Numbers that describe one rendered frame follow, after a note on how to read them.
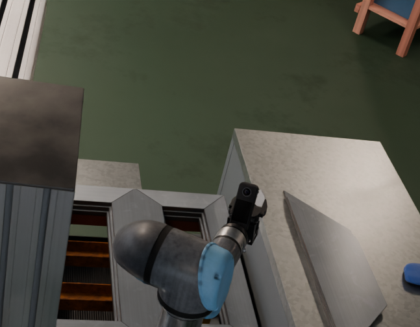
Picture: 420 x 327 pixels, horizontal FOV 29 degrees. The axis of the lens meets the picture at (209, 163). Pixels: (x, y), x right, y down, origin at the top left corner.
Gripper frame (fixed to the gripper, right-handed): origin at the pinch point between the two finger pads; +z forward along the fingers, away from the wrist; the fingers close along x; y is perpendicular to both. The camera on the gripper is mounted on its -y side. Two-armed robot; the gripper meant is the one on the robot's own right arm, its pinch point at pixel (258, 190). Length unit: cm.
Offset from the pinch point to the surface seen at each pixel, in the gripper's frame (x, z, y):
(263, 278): 0, 30, 52
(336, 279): 22, 26, 40
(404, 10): -9, 468, 106
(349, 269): 25, 33, 41
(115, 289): -42, 8, 56
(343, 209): 16, 66, 41
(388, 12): -21, 468, 110
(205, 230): -28, 52, 57
